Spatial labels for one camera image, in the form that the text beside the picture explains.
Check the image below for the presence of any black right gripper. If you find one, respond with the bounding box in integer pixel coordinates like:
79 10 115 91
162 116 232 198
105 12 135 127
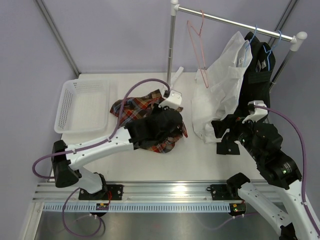
211 113 263 162

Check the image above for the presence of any red plaid shirt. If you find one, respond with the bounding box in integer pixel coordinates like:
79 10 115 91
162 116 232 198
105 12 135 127
120 89 188 154

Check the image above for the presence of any white shirt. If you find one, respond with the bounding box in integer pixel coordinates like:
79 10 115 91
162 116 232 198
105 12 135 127
191 31 253 144

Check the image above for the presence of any pink wire hanger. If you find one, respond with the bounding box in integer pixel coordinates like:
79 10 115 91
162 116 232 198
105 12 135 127
186 10 209 89

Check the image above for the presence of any blue wire hanger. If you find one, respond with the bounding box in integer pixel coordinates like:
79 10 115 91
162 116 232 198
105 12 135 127
263 30 282 71
243 24 261 67

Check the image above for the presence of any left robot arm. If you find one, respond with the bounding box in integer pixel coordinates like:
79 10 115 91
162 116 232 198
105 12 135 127
51 107 183 201

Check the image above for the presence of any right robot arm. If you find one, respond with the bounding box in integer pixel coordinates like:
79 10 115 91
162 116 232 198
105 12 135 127
211 113 320 240

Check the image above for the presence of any black pinstripe shirt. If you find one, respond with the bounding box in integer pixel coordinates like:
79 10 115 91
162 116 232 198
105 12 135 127
216 31 276 155

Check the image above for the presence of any white plastic basket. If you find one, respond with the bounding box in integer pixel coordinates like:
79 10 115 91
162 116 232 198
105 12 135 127
54 79 110 134

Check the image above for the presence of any metal clothes rack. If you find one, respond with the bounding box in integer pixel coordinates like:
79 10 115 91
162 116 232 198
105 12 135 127
166 0 308 89

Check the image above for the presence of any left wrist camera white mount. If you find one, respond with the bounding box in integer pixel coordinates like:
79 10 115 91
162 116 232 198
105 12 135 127
159 90 182 110

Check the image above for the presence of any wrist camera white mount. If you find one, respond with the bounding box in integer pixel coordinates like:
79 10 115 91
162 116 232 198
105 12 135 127
159 90 182 110
242 100 268 124

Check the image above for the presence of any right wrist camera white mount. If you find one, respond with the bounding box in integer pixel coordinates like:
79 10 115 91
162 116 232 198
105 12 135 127
242 100 268 124

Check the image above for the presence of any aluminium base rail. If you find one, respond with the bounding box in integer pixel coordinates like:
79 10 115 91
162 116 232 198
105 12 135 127
31 181 242 204

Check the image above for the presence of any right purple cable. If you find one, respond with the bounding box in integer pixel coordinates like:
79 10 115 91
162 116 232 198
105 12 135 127
252 104 320 236

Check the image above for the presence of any white slotted cable duct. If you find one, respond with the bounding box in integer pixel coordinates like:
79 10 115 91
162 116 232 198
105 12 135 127
43 202 231 213

